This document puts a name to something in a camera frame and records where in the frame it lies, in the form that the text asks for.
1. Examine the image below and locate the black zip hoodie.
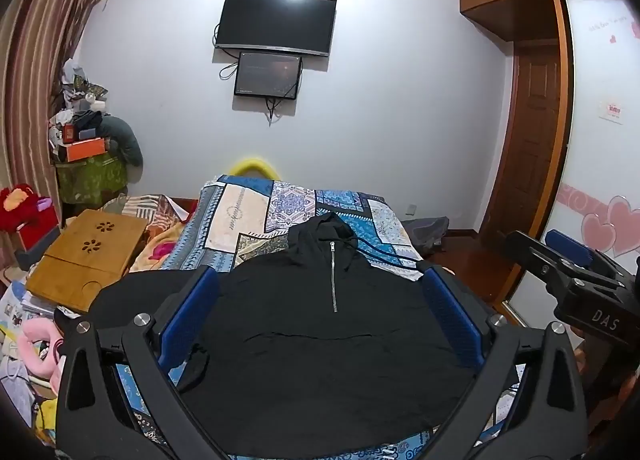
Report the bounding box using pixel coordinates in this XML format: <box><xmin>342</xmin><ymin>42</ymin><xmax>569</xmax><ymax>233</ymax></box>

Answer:
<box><xmin>88</xmin><ymin>211</ymin><xmax>490</xmax><ymax>458</ymax></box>

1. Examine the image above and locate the white sliding wardrobe door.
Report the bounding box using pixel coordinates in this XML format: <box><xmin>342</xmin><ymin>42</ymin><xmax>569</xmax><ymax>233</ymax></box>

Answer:
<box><xmin>504</xmin><ymin>0</ymin><xmax>640</xmax><ymax>326</ymax></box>

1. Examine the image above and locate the brown wooden door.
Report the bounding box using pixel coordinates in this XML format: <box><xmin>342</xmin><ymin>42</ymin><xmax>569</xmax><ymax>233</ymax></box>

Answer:
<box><xmin>480</xmin><ymin>40</ymin><xmax>560</xmax><ymax>249</ymax></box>

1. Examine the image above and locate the grey bag on floor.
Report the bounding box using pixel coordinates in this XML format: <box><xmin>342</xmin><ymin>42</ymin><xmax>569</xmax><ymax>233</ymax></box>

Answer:
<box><xmin>401</xmin><ymin>217</ymin><xmax>449</xmax><ymax>255</ymax></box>

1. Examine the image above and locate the wooden lap desk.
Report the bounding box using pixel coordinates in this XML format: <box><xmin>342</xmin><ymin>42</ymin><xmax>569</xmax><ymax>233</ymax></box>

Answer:
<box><xmin>26</xmin><ymin>210</ymin><xmax>146</xmax><ymax>313</ymax></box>

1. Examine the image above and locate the orange floral blanket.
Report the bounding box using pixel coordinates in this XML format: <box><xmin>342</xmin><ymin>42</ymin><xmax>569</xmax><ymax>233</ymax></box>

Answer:
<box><xmin>122</xmin><ymin>194</ymin><xmax>198</xmax><ymax>273</ymax></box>

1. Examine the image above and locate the blue patchwork bedspread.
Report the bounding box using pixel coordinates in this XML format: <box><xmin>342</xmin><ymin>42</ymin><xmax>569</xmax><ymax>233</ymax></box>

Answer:
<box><xmin>112</xmin><ymin>173</ymin><xmax>526</xmax><ymax>460</ymax></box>

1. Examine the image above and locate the pink plush toy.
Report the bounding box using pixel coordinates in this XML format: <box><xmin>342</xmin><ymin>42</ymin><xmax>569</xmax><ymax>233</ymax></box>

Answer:
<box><xmin>16</xmin><ymin>318</ymin><xmax>66</xmax><ymax>395</ymax></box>

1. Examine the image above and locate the green fabric storage box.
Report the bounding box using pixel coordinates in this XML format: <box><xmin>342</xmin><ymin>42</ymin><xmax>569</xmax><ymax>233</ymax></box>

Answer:
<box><xmin>55</xmin><ymin>153</ymin><xmax>128</xmax><ymax>206</ymax></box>

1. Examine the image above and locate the red plush toy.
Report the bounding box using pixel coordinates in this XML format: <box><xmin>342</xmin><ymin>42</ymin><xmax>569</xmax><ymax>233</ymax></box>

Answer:
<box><xmin>0</xmin><ymin>184</ymin><xmax>58</xmax><ymax>251</ymax></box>

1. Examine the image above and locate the dark green jacket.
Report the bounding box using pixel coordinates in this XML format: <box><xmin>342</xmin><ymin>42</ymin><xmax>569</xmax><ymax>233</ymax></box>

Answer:
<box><xmin>96</xmin><ymin>115</ymin><xmax>143</xmax><ymax>168</ymax></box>

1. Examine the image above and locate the orange shoe box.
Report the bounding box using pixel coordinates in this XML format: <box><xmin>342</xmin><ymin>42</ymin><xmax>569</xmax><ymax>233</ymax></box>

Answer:
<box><xmin>58</xmin><ymin>137</ymin><xmax>106</xmax><ymax>162</ymax></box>

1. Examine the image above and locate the striped pink curtain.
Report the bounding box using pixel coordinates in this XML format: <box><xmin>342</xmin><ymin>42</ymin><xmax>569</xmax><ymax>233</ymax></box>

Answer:
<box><xmin>1</xmin><ymin>0</ymin><xmax>96</xmax><ymax>210</ymax></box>

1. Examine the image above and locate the yellow foam ring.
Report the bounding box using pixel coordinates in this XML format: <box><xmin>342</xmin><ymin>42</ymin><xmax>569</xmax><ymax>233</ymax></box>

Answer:
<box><xmin>228</xmin><ymin>155</ymin><xmax>282</xmax><ymax>181</ymax></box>

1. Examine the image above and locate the small wall monitor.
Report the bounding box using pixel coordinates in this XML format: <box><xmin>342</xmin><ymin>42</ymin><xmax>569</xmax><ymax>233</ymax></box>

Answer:
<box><xmin>234</xmin><ymin>52</ymin><xmax>303</xmax><ymax>101</ymax></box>

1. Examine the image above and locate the large wall television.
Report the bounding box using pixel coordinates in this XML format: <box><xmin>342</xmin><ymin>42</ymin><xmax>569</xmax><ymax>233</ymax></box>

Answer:
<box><xmin>215</xmin><ymin>0</ymin><xmax>337</xmax><ymax>57</ymax></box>

